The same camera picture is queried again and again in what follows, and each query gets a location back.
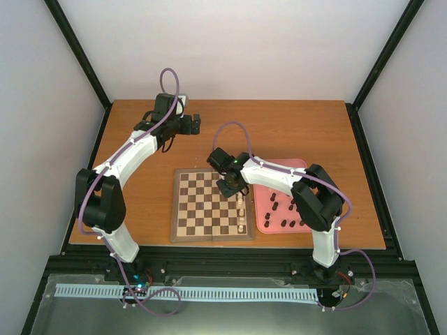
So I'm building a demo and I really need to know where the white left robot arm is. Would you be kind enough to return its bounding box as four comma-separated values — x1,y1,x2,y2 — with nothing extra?
74,93,200,281

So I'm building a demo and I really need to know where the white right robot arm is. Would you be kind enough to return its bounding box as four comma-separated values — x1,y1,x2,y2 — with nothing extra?
207,121,353,269

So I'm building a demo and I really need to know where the wooden chessboard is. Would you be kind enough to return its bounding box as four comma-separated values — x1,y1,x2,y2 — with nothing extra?
170,168,254,243

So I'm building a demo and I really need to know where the pink plastic tray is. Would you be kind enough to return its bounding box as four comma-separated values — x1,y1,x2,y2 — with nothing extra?
251,158,315,234

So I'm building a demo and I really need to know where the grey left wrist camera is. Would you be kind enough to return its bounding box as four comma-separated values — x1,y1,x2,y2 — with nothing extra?
176,94,189,115

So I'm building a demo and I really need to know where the black aluminium frame rail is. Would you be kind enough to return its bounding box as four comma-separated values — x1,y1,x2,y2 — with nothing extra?
44,245,418,281

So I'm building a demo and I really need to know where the left black frame post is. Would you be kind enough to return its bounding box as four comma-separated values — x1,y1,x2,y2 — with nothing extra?
43,0,115,111

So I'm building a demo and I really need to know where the black frame post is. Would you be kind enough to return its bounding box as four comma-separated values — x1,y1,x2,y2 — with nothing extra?
351,0,426,109
43,0,115,111

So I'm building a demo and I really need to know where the light blue cable duct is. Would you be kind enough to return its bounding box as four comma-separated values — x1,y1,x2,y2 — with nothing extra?
54,283,318,304

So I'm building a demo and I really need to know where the right black frame post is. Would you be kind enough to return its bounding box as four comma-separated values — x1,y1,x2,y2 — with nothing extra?
351,0,426,109

